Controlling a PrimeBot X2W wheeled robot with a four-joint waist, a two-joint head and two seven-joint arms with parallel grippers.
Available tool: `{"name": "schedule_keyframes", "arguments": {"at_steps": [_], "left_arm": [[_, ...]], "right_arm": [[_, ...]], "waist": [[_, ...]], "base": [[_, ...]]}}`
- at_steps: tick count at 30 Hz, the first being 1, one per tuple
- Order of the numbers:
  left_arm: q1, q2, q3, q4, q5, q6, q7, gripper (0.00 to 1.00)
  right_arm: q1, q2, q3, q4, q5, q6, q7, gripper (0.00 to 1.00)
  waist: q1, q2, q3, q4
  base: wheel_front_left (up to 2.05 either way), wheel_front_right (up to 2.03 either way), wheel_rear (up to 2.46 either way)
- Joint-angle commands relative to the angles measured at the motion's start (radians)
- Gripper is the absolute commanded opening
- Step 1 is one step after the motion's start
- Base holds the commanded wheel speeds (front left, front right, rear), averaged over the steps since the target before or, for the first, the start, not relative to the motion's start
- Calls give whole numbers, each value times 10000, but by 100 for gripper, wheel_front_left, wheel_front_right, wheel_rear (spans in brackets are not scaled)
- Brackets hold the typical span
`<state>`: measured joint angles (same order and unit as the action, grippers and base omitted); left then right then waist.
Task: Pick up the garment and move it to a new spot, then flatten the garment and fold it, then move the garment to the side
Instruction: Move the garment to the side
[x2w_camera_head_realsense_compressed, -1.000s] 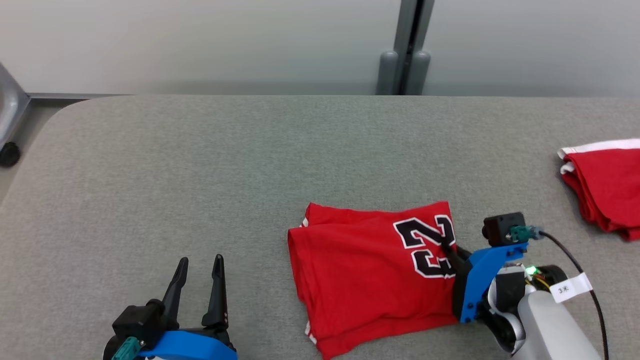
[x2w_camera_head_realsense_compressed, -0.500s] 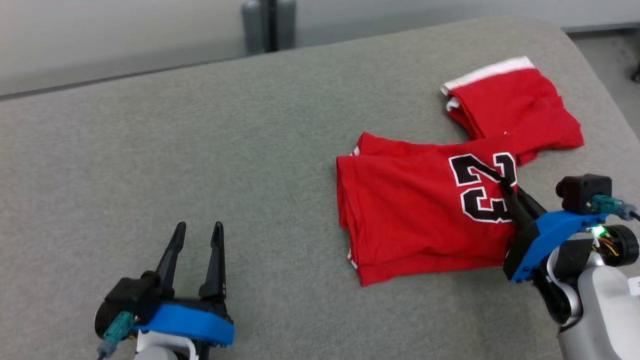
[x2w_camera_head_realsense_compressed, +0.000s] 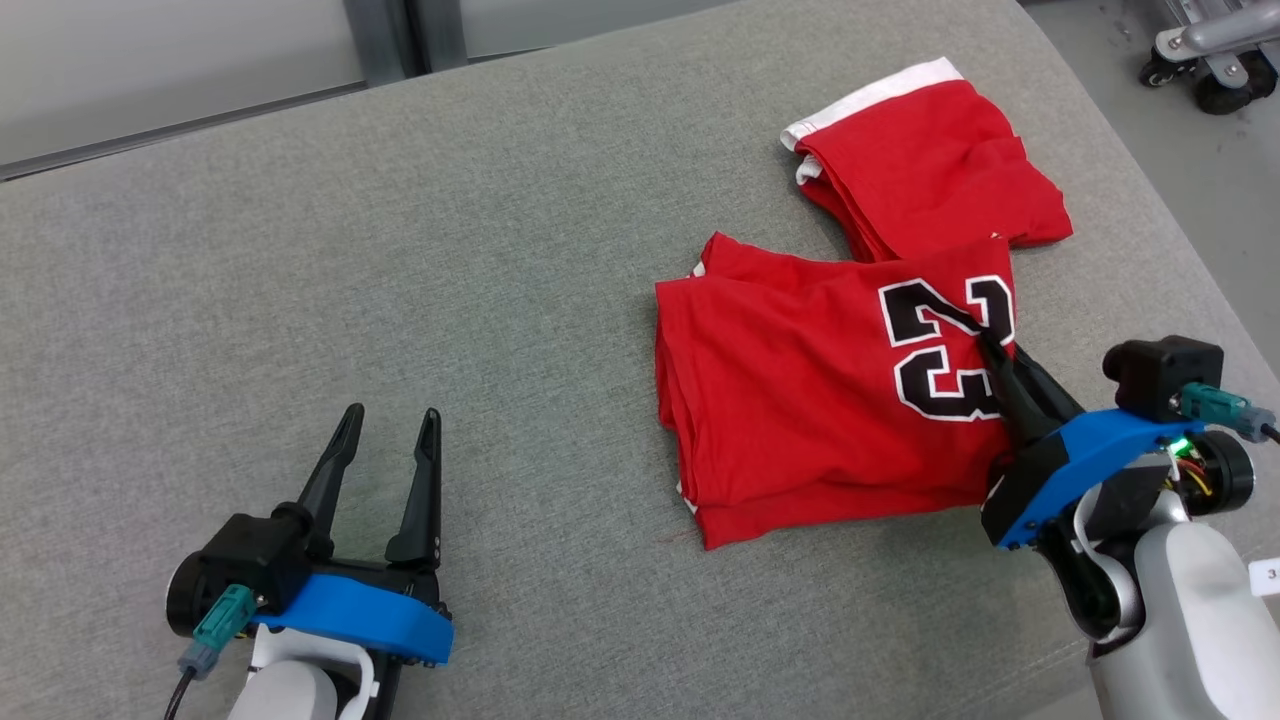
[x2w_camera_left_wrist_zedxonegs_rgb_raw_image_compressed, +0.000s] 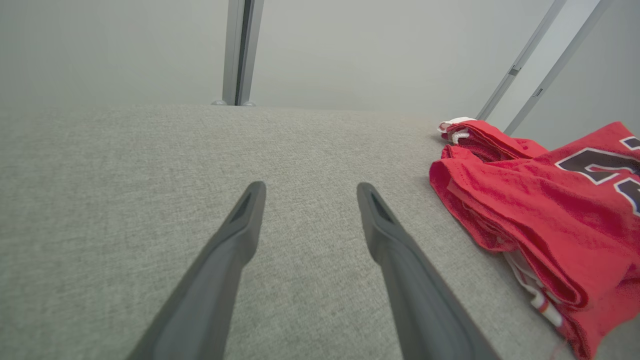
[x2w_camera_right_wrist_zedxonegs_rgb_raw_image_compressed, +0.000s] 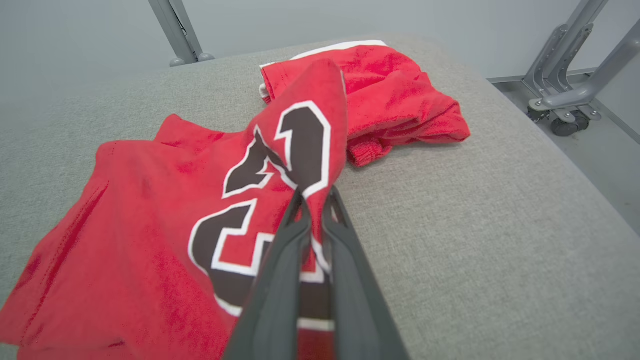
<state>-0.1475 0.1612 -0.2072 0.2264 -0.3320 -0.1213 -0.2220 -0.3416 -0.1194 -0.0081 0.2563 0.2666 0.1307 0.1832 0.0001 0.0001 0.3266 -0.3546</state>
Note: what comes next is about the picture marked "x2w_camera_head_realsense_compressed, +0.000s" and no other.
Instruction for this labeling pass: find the red jersey number 23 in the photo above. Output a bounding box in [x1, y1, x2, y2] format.
[655, 232, 1021, 551]

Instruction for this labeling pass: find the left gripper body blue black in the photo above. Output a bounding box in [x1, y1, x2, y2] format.
[165, 555, 457, 720]

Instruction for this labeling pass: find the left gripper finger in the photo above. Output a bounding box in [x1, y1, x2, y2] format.
[385, 407, 443, 574]
[297, 403, 367, 561]

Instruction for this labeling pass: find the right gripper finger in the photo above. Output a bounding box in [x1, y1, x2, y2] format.
[1013, 345, 1089, 431]
[975, 328, 1057, 447]

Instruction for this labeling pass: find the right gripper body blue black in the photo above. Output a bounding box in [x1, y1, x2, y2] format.
[982, 408, 1257, 552]

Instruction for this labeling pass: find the large black caster wheel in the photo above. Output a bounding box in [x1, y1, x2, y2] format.
[1195, 50, 1279, 116]

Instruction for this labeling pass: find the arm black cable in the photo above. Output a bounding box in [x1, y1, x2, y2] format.
[1178, 383, 1280, 444]
[160, 585, 260, 720]

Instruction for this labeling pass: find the grey wall post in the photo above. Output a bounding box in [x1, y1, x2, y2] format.
[343, 0, 471, 89]

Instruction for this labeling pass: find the red shorts white waistband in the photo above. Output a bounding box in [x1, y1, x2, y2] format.
[780, 57, 1074, 263]

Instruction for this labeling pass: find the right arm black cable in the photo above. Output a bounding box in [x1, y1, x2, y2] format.
[1178, 383, 1280, 444]

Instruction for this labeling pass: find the grey metal cart frame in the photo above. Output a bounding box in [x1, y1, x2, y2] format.
[1150, 0, 1280, 91]

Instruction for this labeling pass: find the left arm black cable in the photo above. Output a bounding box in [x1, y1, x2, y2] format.
[160, 585, 260, 720]

